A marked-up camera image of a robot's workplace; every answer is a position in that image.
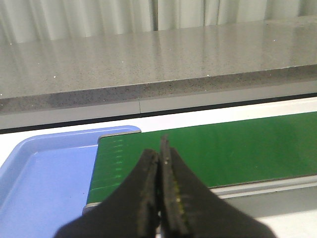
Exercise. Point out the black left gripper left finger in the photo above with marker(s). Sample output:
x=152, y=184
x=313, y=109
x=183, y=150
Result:
x=129, y=212

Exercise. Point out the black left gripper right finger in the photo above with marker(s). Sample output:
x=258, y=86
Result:
x=191, y=210

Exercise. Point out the green conveyor belt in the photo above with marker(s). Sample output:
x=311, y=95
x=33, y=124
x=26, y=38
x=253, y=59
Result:
x=219, y=154

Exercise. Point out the blue plastic tray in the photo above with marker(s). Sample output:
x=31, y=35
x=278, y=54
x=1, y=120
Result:
x=45, y=180

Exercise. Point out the grey stone counter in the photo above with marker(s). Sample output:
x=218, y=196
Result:
x=74, y=80

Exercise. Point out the white curtain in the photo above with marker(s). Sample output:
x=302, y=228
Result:
x=24, y=21

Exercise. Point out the aluminium conveyor side rail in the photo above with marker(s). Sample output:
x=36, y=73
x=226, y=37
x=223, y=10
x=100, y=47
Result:
x=271, y=197

